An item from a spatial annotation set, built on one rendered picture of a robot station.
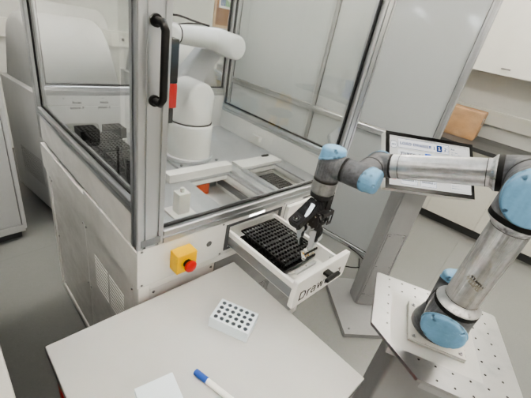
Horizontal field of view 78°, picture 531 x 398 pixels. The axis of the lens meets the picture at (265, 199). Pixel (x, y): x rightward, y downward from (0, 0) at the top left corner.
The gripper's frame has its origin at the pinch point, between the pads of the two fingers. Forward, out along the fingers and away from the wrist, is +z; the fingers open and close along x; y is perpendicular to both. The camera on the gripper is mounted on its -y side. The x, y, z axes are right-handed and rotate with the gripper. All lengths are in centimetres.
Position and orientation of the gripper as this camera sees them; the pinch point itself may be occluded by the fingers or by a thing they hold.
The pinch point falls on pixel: (303, 245)
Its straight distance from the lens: 112.8
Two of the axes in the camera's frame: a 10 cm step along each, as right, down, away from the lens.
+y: 7.1, -2.2, 6.7
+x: -6.9, -4.4, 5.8
